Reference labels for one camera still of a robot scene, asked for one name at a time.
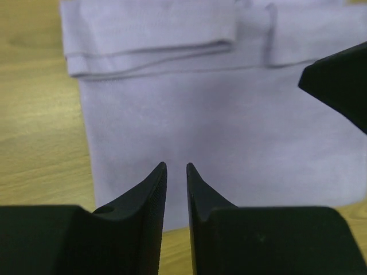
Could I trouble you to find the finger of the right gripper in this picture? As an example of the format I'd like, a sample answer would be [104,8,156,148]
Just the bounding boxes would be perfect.
[298,42,366,133]

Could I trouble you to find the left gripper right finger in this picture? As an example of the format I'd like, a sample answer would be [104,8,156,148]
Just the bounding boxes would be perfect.
[186,163,237,274]

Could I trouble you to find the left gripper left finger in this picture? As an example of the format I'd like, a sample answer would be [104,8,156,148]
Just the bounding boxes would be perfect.
[93,162,167,274]

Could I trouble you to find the purple t shirt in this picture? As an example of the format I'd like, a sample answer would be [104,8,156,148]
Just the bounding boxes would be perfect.
[60,1,366,230]

